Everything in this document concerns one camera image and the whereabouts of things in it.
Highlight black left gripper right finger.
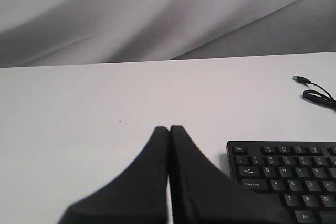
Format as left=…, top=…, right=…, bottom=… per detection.
left=170, top=126, right=286, bottom=223

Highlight black Acer keyboard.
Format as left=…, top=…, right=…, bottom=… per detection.
left=227, top=141, right=335, bottom=223

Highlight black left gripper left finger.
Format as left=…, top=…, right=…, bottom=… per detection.
left=59, top=126, right=169, bottom=223

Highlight black usb cable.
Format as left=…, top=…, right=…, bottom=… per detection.
left=292, top=74, right=336, bottom=110

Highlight grey backdrop cloth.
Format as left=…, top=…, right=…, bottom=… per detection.
left=1, top=0, right=335, bottom=67

